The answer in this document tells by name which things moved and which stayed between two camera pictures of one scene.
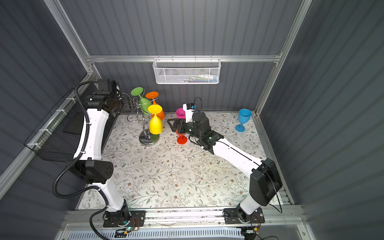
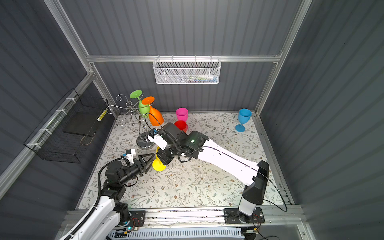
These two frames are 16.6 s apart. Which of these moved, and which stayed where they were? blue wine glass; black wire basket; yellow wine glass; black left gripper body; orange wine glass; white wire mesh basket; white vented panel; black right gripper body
Moved: yellow wine glass; orange wine glass; black right gripper body; black left gripper body
Stayed: black wire basket; white vented panel; blue wine glass; white wire mesh basket
